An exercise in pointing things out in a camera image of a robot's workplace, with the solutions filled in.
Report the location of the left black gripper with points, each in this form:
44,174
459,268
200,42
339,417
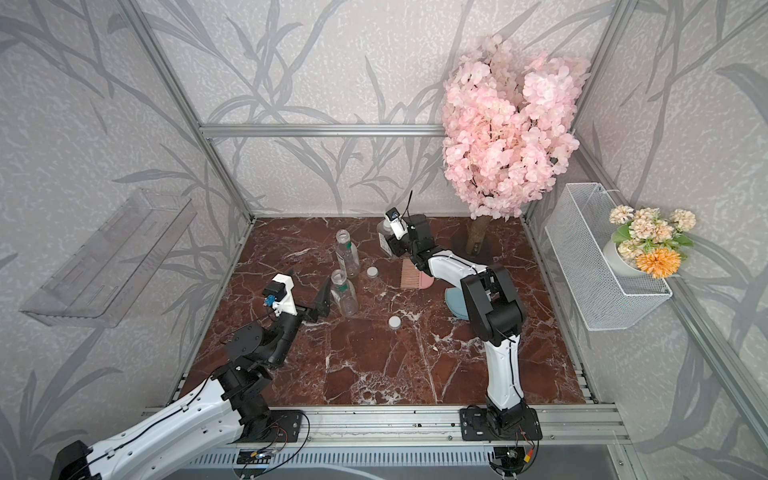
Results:
320,309

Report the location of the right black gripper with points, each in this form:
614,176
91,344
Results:
394,244

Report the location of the square clear plastic bottle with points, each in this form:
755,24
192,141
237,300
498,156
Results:
384,233

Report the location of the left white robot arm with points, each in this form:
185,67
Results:
227,407

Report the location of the blue dustpan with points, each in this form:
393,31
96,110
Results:
455,302

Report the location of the pink artificial blossom tree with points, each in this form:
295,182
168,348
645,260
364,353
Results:
508,130

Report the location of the right base wiring bundle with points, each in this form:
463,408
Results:
510,459

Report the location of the potted pastel flower bouquet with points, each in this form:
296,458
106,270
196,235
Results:
646,244

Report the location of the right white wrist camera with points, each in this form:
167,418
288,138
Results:
397,225

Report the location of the white wire mesh basket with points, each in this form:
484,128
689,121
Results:
608,293

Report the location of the clear acrylic wall shelf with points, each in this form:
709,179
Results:
97,286

